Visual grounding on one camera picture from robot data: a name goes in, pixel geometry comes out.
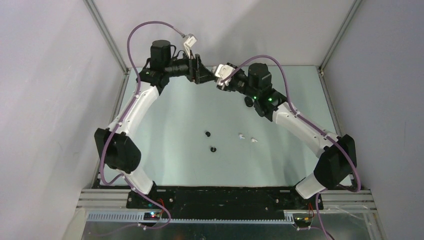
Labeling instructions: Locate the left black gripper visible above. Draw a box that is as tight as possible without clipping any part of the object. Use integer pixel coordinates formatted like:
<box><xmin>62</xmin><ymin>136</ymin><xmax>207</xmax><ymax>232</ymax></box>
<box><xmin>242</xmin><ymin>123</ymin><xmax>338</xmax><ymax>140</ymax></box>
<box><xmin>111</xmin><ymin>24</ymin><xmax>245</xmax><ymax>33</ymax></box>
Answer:
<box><xmin>164</xmin><ymin>49</ymin><xmax>217</xmax><ymax>85</ymax></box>

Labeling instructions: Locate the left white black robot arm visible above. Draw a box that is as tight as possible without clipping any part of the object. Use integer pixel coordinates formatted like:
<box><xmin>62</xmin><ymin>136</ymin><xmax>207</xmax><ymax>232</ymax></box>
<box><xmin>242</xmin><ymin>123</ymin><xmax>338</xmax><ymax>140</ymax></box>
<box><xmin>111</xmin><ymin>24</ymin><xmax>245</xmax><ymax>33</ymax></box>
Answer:
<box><xmin>94</xmin><ymin>35</ymin><xmax>216</xmax><ymax>208</ymax></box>

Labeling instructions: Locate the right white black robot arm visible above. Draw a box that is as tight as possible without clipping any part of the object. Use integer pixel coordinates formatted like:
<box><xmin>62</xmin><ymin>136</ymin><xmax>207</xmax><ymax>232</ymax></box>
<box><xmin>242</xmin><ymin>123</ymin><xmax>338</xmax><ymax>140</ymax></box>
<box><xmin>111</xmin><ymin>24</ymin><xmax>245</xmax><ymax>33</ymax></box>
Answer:
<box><xmin>212</xmin><ymin>63</ymin><xmax>357</xmax><ymax>209</ymax></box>

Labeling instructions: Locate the right controller board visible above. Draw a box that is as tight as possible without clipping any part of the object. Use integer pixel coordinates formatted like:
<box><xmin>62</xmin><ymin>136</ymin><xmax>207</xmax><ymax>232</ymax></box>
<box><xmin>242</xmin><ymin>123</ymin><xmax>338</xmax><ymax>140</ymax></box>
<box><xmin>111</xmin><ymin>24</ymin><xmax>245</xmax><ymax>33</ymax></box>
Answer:
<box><xmin>294</xmin><ymin>217</ymin><xmax>314</xmax><ymax>229</ymax></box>

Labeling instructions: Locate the controller board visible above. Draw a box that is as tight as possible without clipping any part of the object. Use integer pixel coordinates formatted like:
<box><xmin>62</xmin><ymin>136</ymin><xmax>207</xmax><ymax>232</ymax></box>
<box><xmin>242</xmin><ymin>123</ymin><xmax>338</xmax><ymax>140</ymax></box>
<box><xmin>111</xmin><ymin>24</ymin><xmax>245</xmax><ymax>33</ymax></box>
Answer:
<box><xmin>294</xmin><ymin>217</ymin><xmax>314</xmax><ymax>229</ymax></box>
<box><xmin>143</xmin><ymin>212</ymin><xmax>161</xmax><ymax>221</ymax></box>

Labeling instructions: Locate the left controller board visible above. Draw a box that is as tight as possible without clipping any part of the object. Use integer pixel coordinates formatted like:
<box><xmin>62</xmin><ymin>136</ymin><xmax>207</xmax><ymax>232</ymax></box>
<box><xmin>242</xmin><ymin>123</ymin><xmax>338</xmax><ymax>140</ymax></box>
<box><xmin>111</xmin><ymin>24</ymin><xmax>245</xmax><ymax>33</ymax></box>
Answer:
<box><xmin>143</xmin><ymin>212</ymin><xmax>161</xmax><ymax>221</ymax></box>

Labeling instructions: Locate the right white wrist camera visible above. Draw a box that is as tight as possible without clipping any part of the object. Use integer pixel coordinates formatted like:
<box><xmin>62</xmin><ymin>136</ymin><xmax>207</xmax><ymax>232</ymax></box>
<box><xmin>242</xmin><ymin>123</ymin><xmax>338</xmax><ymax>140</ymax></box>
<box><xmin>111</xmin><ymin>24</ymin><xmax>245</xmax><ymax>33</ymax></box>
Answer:
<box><xmin>211</xmin><ymin>64</ymin><xmax>235</xmax><ymax>86</ymax></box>

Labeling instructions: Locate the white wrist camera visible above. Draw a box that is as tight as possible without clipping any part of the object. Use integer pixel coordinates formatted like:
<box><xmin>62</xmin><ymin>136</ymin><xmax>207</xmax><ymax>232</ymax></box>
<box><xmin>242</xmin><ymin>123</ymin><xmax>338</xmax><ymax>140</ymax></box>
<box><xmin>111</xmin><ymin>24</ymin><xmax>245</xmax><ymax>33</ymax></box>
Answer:
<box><xmin>182</xmin><ymin>33</ymin><xmax>197</xmax><ymax>59</ymax></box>
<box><xmin>211</xmin><ymin>64</ymin><xmax>235</xmax><ymax>86</ymax></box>

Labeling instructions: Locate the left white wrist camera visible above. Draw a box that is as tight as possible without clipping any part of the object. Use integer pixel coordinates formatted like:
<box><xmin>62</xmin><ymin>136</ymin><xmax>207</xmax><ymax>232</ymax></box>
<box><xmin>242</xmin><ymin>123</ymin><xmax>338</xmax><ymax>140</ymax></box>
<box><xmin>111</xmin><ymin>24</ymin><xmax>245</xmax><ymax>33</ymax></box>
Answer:
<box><xmin>182</xmin><ymin>33</ymin><xmax>197</xmax><ymax>59</ymax></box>

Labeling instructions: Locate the left aluminium corner post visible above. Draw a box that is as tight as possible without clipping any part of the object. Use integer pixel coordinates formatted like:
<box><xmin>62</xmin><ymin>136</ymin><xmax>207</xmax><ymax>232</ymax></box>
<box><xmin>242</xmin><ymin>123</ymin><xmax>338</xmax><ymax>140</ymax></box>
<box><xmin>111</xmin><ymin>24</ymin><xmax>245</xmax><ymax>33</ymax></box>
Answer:
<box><xmin>83</xmin><ymin>0</ymin><xmax>129</xmax><ymax>74</ymax></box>

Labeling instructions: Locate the aluminium corner post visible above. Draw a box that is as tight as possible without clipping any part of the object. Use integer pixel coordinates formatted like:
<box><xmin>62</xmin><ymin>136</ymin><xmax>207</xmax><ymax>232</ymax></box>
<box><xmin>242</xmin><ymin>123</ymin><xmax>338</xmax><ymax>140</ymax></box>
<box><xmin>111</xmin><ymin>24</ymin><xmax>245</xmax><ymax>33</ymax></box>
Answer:
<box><xmin>83</xmin><ymin>0</ymin><xmax>129</xmax><ymax>74</ymax></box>
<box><xmin>318</xmin><ymin>0</ymin><xmax>363</xmax><ymax>72</ymax></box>

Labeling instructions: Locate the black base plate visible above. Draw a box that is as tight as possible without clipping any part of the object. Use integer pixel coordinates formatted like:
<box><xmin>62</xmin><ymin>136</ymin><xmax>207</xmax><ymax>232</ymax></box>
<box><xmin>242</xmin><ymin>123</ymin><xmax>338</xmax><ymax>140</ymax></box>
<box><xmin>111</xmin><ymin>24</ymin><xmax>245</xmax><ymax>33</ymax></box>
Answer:
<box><xmin>126</xmin><ymin>185</ymin><xmax>324</xmax><ymax>221</ymax></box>

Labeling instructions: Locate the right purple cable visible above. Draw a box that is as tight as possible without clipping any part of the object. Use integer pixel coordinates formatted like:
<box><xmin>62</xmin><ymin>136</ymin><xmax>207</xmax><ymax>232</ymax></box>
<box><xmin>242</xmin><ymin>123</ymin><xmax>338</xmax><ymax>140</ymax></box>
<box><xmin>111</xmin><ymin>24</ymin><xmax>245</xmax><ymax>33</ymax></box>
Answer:
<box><xmin>220</xmin><ymin>54</ymin><xmax>362</xmax><ymax>240</ymax></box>

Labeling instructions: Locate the right aluminium corner post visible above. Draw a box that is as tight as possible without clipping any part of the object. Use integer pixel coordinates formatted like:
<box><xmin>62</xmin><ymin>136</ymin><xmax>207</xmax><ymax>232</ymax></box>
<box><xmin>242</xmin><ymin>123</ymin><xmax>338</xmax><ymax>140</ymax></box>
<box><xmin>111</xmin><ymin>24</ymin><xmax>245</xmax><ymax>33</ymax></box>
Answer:
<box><xmin>318</xmin><ymin>0</ymin><xmax>363</xmax><ymax>72</ymax></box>

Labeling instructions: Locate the grey slotted cable duct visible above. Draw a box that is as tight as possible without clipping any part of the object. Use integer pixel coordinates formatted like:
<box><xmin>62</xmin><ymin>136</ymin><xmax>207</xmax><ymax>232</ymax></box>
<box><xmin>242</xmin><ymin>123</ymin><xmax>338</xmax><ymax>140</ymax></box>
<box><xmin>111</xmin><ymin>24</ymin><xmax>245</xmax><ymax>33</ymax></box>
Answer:
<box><xmin>86</xmin><ymin>211</ymin><xmax>296</xmax><ymax>225</ymax></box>

